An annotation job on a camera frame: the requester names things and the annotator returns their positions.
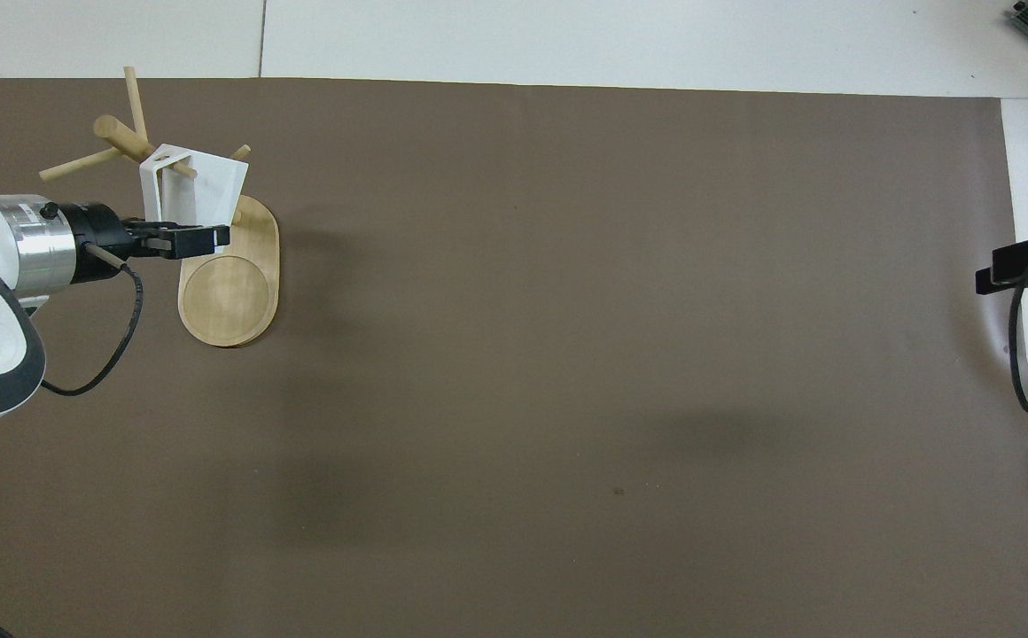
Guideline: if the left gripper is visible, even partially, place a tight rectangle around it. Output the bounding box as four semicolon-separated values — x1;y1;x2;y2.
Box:
58;203;151;285

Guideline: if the white cup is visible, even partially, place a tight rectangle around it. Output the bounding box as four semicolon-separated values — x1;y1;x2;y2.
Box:
139;144;250;258

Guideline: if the wooden cup rack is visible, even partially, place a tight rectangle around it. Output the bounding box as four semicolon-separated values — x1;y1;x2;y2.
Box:
39;66;281;348

